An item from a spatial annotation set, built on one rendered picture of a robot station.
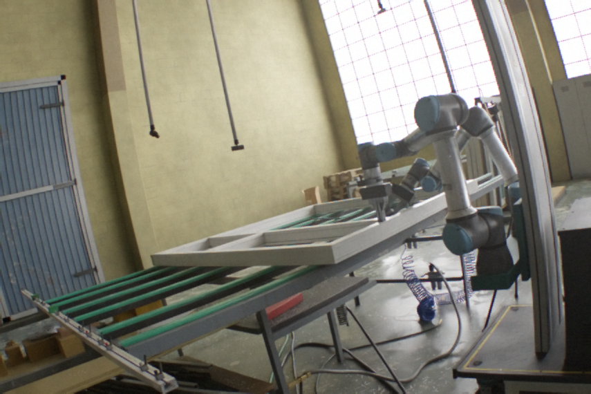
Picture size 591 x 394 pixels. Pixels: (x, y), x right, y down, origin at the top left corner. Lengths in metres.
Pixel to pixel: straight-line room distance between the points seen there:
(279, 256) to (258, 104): 8.75
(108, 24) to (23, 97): 2.15
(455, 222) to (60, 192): 7.04
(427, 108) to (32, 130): 7.18
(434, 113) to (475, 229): 0.40
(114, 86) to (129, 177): 1.72
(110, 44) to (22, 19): 1.89
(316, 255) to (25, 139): 6.74
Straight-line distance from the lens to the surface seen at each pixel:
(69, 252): 7.83
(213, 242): 2.93
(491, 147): 2.17
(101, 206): 8.12
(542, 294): 1.74
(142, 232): 7.95
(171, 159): 8.85
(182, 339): 1.32
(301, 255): 1.73
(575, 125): 8.88
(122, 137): 8.06
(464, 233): 1.45
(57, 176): 7.91
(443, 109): 1.46
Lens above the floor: 1.20
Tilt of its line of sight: 4 degrees down
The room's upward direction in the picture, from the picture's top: 13 degrees counter-clockwise
